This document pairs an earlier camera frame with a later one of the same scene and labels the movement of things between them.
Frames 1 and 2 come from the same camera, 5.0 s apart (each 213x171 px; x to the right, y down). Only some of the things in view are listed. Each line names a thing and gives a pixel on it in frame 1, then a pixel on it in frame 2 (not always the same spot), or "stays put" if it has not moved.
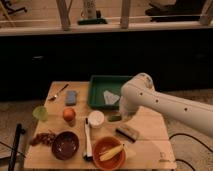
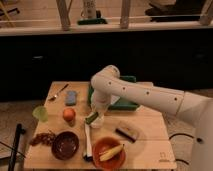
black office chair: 12,10 -> 9,11
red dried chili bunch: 43,138 stays put
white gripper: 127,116 -> 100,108
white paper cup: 96,119 stays put
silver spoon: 54,97 stays put
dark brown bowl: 65,145 stays put
